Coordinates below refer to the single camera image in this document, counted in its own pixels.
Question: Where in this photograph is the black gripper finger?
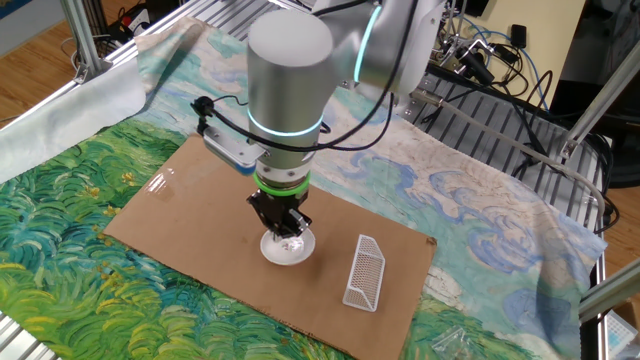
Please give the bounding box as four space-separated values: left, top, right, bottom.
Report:
245 194 290 241
281 208 315 241

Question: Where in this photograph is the painted landscape tablecloth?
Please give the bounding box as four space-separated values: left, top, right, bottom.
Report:
0 17 609 360

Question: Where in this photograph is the black camera cable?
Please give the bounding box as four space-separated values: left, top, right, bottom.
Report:
191 0 420 155

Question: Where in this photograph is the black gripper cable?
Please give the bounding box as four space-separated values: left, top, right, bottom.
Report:
314 92 397 154

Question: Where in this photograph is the cream board panel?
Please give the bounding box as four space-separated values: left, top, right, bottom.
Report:
464 0 587 109

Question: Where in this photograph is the black camera on metal mount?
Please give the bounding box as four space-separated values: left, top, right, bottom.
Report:
438 37 497 87

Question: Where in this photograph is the white grid tray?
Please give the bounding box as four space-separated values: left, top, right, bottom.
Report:
602 309 640 360

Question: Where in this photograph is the white wire mesh rack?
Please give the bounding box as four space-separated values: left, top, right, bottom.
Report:
342 233 388 314

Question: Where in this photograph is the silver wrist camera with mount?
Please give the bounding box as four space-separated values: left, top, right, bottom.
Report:
201 124 267 177

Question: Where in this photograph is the power strip with red switch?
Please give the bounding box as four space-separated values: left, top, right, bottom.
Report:
116 3 152 40

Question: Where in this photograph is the aluminium frame beam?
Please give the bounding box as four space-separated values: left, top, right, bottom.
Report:
577 259 640 324

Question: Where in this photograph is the clear bag with brass screws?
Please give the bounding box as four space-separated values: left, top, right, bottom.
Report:
430 324 484 360

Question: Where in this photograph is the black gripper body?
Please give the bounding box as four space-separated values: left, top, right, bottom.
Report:
251 191 308 225

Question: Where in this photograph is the black power adapter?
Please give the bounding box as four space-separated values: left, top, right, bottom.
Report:
509 23 529 51

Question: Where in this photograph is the brown cardboard sheet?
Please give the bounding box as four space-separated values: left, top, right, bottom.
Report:
102 133 438 360

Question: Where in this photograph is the aluminium frame post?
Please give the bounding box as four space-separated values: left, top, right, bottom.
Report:
59 0 114 86

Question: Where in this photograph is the grey hose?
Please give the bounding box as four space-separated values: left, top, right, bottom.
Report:
412 88 608 232

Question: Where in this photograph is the diagonal aluminium frame strut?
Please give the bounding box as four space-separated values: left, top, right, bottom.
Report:
557 42 640 163

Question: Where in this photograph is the small white bowl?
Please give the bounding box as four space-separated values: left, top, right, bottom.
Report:
259 225 317 267

